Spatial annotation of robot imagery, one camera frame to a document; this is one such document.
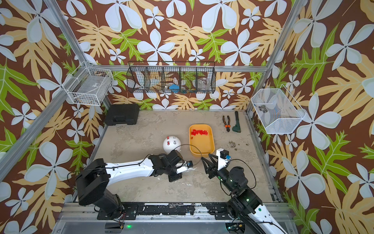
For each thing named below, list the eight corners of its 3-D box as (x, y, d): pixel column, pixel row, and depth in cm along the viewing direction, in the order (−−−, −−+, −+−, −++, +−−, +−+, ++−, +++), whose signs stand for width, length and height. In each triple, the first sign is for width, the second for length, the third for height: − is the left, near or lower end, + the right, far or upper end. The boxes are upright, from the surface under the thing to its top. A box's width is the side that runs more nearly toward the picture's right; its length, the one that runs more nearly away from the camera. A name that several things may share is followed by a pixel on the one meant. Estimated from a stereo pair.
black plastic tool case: (105, 126, 113) (101, 120, 107) (113, 108, 125) (110, 102, 120) (136, 126, 113) (133, 120, 107) (141, 108, 125) (139, 102, 120)
